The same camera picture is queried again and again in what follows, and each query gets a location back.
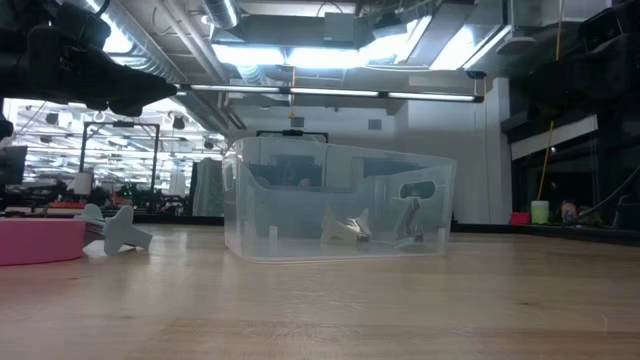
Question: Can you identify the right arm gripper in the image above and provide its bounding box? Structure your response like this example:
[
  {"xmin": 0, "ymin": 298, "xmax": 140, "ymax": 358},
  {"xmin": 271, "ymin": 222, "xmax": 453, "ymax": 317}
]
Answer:
[{"xmin": 529, "ymin": 7, "xmax": 640, "ymax": 116}]

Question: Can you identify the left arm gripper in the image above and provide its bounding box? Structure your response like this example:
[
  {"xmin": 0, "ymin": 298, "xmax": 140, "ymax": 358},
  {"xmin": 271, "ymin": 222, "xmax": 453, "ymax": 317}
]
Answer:
[{"xmin": 0, "ymin": 0, "xmax": 179, "ymax": 117}]

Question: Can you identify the clear plastic bin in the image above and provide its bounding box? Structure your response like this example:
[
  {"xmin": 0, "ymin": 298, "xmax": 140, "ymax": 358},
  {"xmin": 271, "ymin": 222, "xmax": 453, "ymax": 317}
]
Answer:
[{"xmin": 221, "ymin": 136, "xmax": 458, "ymax": 265}]

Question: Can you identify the pink tape roll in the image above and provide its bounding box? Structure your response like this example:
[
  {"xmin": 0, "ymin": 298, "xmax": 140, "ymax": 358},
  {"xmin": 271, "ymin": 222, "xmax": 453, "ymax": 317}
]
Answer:
[{"xmin": 0, "ymin": 218, "xmax": 87, "ymax": 267}]

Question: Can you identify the black staple remover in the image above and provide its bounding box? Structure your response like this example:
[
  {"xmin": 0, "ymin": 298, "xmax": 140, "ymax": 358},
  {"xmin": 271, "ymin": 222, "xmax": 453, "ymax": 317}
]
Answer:
[{"xmin": 393, "ymin": 197, "xmax": 427, "ymax": 247}]

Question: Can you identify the blue-grey staple remover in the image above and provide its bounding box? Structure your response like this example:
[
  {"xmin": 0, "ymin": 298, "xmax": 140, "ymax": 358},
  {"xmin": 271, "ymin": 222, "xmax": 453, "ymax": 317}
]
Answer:
[{"xmin": 74, "ymin": 202, "xmax": 154, "ymax": 257}]

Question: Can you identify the colourful packet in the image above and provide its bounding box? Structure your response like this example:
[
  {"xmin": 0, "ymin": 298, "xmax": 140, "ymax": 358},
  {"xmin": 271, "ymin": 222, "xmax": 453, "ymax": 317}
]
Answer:
[{"xmin": 560, "ymin": 200, "xmax": 579, "ymax": 225}]

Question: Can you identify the dark monitor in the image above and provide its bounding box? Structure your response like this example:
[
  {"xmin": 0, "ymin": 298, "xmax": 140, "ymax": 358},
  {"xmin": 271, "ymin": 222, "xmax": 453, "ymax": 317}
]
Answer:
[{"xmin": 0, "ymin": 145, "xmax": 29, "ymax": 187}]

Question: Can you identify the green cup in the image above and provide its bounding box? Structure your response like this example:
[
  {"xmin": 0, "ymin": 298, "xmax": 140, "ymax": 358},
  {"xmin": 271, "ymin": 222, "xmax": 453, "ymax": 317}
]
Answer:
[{"xmin": 530, "ymin": 200, "xmax": 550, "ymax": 225}]

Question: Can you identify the long ceiling light bar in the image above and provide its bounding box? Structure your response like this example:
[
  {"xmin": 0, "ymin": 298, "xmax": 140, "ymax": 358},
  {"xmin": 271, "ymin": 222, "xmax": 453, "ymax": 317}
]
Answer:
[{"xmin": 177, "ymin": 83, "xmax": 485, "ymax": 104}]

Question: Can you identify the black station frame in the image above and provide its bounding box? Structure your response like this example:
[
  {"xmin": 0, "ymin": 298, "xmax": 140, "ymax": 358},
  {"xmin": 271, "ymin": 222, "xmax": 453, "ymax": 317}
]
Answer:
[
  {"xmin": 255, "ymin": 128, "xmax": 330, "ymax": 146},
  {"xmin": 79, "ymin": 121, "xmax": 161, "ymax": 194}
]

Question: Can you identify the yellow cable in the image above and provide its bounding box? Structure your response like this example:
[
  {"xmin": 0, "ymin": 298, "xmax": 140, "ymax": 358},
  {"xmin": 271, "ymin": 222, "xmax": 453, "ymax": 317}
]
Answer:
[{"xmin": 537, "ymin": 0, "xmax": 564, "ymax": 201}]

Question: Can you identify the silver ventilation duct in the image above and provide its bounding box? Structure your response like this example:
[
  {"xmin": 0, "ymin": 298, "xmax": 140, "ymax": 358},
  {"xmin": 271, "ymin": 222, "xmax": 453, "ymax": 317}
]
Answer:
[{"xmin": 82, "ymin": 0, "xmax": 246, "ymax": 134}]

